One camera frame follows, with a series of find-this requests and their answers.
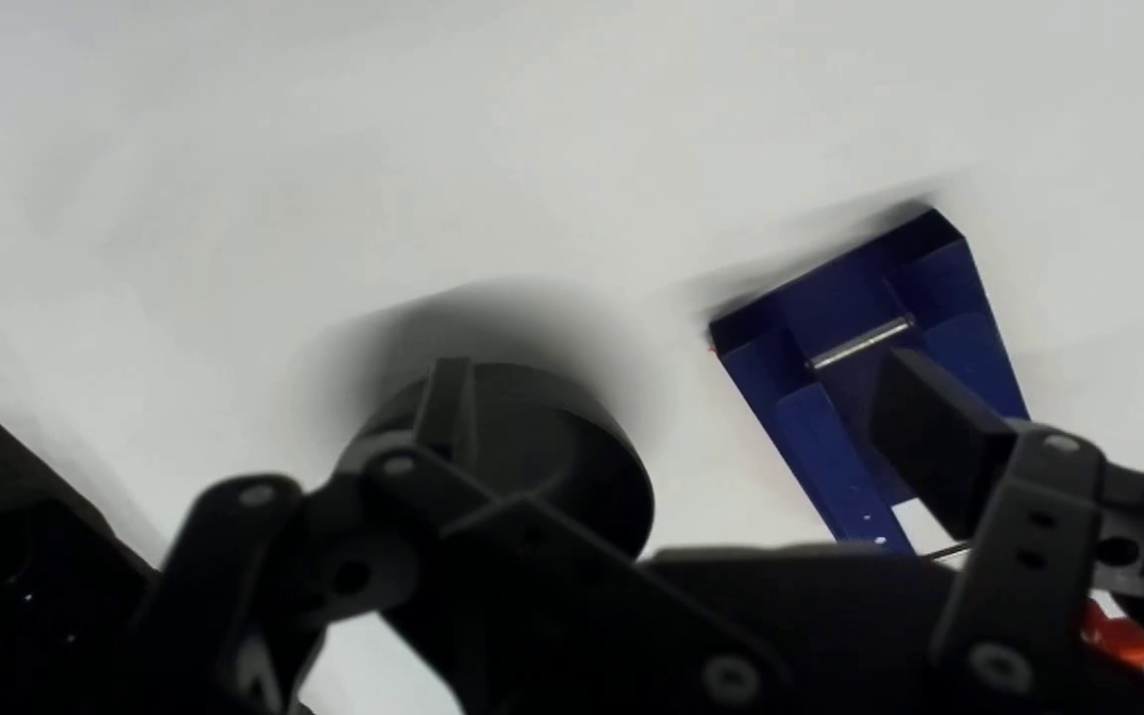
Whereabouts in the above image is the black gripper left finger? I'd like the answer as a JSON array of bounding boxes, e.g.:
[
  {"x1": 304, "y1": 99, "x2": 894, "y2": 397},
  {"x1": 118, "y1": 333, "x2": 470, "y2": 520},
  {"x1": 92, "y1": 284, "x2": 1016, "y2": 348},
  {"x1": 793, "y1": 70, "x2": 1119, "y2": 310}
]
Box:
[{"x1": 130, "y1": 352, "x2": 788, "y2": 715}]

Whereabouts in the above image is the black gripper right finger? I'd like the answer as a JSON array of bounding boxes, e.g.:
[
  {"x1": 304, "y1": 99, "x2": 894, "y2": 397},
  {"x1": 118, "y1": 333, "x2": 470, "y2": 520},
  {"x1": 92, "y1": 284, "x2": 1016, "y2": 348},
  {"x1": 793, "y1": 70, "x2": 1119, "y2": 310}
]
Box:
[{"x1": 866, "y1": 340, "x2": 1144, "y2": 694}]

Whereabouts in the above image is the black bowl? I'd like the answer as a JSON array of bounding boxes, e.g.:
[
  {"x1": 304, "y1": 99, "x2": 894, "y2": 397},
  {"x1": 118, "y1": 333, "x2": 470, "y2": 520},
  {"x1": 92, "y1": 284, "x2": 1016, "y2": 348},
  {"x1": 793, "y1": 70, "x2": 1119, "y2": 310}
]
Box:
[{"x1": 338, "y1": 352, "x2": 665, "y2": 565}]

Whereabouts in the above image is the blue tool holder orange base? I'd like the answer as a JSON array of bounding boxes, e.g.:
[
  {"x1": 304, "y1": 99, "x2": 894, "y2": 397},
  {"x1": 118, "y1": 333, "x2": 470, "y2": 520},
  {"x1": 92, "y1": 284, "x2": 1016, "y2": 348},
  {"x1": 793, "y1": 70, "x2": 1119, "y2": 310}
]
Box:
[{"x1": 706, "y1": 204, "x2": 1041, "y2": 560}]

